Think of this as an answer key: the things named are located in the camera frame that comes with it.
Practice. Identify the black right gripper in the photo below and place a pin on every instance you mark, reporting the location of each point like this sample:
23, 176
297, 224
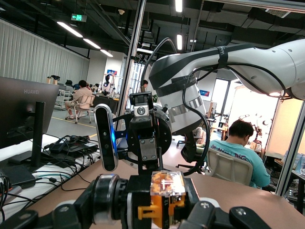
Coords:
164, 133

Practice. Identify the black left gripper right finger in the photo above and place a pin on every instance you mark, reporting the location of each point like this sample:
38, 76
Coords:
205, 214

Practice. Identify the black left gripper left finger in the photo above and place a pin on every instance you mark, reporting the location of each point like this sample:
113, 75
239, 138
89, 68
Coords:
66, 214

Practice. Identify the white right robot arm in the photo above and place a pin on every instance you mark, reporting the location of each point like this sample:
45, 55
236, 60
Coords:
262, 62

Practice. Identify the standing person dark hair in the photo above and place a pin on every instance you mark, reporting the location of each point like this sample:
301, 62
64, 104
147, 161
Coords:
144, 83

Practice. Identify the white plastic chair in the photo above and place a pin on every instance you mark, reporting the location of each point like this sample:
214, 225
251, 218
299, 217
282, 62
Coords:
226, 167
87, 100

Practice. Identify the black office chair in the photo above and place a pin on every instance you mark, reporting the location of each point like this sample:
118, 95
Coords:
190, 150

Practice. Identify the white humanoid robot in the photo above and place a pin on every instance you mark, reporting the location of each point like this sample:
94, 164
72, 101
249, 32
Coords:
107, 83

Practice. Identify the black flat box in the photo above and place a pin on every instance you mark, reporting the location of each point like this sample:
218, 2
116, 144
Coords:
16, 174

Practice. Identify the seated person beige shirt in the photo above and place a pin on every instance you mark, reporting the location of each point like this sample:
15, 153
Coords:
82, 95

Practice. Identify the black power adapter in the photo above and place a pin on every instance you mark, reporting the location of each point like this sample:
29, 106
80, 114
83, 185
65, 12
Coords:
71, 145

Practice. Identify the seated person teal shirt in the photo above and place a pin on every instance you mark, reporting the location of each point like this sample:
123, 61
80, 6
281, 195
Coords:
238, 152

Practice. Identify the tall aluminium pole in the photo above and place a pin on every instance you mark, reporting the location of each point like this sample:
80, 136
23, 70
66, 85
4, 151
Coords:
133, 47

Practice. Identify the ceiling light tube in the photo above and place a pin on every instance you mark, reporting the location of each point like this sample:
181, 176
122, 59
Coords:
91, 43
179, 42
106, 53
69, 29
178, 6

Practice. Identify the black Huawei monitor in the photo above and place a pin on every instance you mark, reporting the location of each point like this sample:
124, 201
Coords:
19, 107

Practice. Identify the green exit sign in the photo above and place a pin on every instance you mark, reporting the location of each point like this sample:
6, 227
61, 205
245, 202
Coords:
78, 17

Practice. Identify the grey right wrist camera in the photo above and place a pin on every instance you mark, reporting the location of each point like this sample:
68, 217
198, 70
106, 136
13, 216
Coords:
106, 138

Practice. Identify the blue wall banner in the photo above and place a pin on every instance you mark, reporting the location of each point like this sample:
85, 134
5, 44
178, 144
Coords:
205, 93
112, 72

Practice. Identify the slanted aluminium frame post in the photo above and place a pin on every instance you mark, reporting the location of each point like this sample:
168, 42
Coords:
289, 148

